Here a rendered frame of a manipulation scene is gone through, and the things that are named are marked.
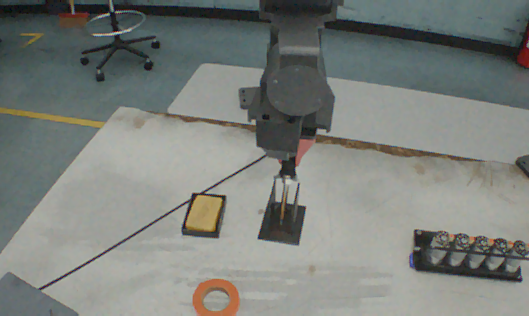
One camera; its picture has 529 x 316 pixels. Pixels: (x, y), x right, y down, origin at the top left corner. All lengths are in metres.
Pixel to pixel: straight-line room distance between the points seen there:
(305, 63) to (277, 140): 0.09
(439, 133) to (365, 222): 0.30
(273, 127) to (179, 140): 0.38
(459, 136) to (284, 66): 0.55
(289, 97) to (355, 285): 0.28
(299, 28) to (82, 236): 0.44
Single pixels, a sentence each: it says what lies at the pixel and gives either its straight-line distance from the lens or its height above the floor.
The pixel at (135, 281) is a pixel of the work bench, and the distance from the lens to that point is 0.56.
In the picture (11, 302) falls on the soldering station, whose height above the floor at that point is 0.85.
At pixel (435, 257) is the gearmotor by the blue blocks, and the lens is 0.56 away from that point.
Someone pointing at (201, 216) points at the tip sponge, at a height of 0.76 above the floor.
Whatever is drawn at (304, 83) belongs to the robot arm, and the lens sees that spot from 0.36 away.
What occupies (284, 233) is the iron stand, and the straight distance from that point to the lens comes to 0.58.
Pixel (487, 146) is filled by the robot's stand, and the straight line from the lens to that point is 0.85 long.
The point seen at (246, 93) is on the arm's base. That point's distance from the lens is 0.85.
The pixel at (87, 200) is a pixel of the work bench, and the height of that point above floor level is 0.75.
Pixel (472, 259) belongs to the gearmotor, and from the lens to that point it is 0.58.
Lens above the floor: 1.21
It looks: 41 degrees down
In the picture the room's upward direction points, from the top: straight up
